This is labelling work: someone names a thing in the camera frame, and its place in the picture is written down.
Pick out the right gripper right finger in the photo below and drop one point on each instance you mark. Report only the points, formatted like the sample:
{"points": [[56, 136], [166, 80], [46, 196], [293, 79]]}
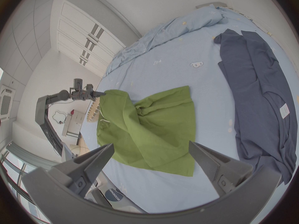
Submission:
{"points": [[222, 174]]}

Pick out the grey chest of drawers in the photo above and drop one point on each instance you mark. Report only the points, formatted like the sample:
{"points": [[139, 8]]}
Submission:
{"points": [[74, 125]]}

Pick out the green shorts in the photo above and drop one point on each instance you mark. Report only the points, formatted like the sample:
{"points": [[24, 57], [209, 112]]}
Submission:
{"points": [[151, 129]]}

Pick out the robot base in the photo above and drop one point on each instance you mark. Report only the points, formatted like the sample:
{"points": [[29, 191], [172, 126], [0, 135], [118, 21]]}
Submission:
{"points": [[114, 195]]}

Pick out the white wardrobe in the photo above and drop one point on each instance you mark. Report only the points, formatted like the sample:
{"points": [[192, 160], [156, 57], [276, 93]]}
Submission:
{"points": [[77, 31]]}

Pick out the pale blue quilt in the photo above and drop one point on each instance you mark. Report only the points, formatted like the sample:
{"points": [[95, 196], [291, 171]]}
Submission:
{"points": [[163, 31]]}

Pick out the bed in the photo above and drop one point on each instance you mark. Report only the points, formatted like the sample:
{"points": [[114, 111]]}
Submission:
{"points": [[163, 62]]}

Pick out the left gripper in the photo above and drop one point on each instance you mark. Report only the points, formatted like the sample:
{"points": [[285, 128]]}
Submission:
{"points": [[88, 96]]}

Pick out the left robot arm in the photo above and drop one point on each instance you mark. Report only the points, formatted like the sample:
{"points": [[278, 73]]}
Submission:
{"points": [[42, 108]]}

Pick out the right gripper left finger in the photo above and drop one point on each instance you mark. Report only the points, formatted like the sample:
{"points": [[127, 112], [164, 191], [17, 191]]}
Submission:
{"points": [[86, 169]]}

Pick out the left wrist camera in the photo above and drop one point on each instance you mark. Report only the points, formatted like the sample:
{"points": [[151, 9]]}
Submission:
{"points": [[90, 87]]}

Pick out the white ceiling air conditioner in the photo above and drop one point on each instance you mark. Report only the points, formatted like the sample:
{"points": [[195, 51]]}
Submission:
{"points": [[7, 104]]}

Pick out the dark blue T-shirt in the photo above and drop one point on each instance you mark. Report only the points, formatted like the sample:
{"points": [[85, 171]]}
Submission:
{"points": [[257, 90]]}

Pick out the window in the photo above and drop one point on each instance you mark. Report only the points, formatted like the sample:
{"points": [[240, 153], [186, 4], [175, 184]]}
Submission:
{"points": [[16, 169]]}

